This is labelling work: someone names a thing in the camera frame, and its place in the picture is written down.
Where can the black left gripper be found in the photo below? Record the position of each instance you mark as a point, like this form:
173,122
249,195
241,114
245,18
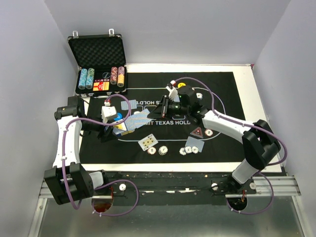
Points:
105,137

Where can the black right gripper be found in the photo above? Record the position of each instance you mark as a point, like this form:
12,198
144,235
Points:
162,110

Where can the blue playing card box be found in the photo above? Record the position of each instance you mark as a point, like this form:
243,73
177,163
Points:
121,130

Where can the yellow big blind button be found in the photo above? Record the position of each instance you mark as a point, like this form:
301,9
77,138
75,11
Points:
181,85

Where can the blue small blind button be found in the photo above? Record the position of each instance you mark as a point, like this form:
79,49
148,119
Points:
119,117

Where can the red triangular dealer button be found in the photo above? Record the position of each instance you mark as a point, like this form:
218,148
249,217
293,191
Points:
197,132

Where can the blue backed card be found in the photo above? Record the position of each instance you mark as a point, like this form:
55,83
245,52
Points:
195,142
131,103

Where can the blue backed card fan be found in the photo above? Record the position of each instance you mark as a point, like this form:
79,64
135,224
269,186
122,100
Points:
137,120

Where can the blue backed card bottom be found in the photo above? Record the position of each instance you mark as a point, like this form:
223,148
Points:
195,142

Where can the face up spade card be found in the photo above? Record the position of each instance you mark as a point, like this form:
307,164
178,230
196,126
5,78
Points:
147,142

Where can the blue poker chip stack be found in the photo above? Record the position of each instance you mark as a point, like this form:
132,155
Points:
188,150

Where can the red poker chip stack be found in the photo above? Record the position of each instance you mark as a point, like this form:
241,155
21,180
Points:
151,150

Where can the grey poker chip stack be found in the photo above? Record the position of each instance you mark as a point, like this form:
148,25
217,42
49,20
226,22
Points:
163,150

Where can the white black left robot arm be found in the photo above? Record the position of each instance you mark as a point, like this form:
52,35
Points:
67,180

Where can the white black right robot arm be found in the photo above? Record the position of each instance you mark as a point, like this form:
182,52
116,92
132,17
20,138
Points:
260,145

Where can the black poker table mat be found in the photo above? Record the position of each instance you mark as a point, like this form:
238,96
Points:
218,90

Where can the card deck in case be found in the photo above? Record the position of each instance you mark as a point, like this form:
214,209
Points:
101,85

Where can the green chip row in case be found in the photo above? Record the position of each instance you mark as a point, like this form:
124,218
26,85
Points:
90,78

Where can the white table board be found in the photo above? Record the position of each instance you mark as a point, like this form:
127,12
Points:
250,100

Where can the blue chip row in case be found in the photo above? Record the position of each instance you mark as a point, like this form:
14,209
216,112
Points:
82,79

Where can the red chip row in case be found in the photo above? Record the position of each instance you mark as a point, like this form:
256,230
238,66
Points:
114,75

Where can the black aluminium poker case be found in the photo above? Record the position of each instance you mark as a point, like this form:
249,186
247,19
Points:
101,52

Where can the orange chip row in case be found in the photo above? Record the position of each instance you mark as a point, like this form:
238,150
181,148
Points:
121,76

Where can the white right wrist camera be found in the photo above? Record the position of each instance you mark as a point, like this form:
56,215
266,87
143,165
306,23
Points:
173,93

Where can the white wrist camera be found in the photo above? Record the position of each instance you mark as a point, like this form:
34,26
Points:
108,113
173,93

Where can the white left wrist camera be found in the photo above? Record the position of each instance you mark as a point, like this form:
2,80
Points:
108,113

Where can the aluminium rail frame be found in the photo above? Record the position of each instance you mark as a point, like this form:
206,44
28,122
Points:
271,212

